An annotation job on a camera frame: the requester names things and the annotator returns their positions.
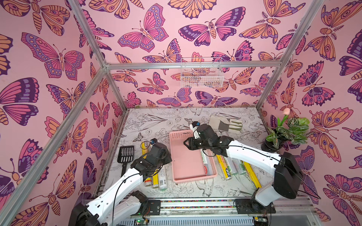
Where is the clear silver wrap roll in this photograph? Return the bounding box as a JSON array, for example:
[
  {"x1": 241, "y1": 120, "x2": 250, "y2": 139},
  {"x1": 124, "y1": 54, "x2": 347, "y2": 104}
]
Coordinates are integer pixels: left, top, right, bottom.
[{"x1": 200, "y1": 149, "x2": 214, "y2": 176}]

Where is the white green wrap roll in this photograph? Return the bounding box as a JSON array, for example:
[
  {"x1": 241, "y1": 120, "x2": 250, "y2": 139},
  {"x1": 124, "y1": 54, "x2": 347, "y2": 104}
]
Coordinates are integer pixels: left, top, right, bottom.
[{"x1": 158, "y1": 168, "x2": 168, "y2": 191}]

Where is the pink plastic basket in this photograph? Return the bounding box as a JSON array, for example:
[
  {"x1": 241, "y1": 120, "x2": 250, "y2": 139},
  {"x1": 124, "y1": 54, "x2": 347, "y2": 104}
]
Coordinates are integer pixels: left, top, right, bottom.
[{"x1": 169, "y1": 130, "x2": 218, "y2": 183}]

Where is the yellow red wrap roll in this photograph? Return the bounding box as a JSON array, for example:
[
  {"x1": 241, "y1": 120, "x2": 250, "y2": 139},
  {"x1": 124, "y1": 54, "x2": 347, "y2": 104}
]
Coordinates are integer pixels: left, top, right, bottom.
[
  {"x1": 140, "y1": 141, "x2": 152, "y2": 187},
  {"x1": 216, "y1": 155, "x2": 232, "y2": 180}
]

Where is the clear green wrap roll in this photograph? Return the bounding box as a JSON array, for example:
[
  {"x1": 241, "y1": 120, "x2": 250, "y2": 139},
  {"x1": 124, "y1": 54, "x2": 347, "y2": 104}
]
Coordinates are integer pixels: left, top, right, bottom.
[{"x1": 227, "y1": 156, "x2": 247, "y2": 175}]

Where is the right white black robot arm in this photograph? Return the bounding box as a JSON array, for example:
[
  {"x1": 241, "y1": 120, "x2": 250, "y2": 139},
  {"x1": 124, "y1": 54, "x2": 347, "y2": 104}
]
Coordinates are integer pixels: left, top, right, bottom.
[{"x1": 184, "y1": 121, "x2": 303, "y2": 206}]

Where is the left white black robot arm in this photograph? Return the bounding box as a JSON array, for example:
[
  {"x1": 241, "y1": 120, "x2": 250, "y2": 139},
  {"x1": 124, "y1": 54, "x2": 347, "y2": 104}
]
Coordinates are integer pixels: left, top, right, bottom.
[{"x1": 68, "y1": 139, "x2": 172, "y2": 226}]

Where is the yellow wrap box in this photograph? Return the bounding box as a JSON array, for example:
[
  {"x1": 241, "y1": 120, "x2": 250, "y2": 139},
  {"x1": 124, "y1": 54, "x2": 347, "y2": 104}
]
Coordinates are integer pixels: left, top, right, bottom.
[{"x1": 244, "y1": 162, "x2": 262, "y2": 188}]

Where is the folded beige striped cloth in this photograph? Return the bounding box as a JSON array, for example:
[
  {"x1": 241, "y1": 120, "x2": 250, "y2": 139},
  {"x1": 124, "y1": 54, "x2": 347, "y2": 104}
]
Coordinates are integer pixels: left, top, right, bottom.
[{"x1": 208, "y1": 115, "x2": 243, "y2": 133}]

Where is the black slotted scoop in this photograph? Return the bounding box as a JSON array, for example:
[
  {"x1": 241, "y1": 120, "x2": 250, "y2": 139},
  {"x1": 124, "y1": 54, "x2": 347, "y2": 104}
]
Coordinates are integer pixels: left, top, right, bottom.
[{"x1": 117, "y1": 146, "x2": 134, "y2": 177}]

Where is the potted green plant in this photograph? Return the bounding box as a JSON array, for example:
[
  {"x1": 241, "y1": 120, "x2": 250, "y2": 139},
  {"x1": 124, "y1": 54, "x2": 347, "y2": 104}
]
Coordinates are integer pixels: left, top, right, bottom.
[{"x1": 261, "y1": 107, "x2": 310, "y2": 153}]

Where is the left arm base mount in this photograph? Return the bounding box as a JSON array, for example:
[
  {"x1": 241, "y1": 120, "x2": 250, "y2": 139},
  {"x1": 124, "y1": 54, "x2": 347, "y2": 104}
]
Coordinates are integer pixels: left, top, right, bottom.
[{"x1": 134, "y1": 200, "x2": 161, "y2": 217}]

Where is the white wire wall basket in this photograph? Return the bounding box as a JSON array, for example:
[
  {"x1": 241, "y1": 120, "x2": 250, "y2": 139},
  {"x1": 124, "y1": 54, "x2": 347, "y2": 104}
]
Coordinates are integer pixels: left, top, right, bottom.
[{"x1": 180, "y1": 57, "x2": 224, "y2": 89}]

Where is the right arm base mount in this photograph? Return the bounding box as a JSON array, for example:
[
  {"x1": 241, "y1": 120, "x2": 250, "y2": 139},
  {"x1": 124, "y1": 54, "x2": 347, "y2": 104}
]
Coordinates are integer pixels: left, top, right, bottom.
[{"x1": 233, "y1": 198, "x2": 276, "y2": 215}]

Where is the aluminium front rail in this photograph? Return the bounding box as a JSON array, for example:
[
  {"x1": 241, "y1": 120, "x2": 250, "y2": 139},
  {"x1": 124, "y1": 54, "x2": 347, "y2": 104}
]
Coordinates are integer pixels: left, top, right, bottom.
[{"x1": 76, "y1": 196, "x2": 320, "y2": 226}]

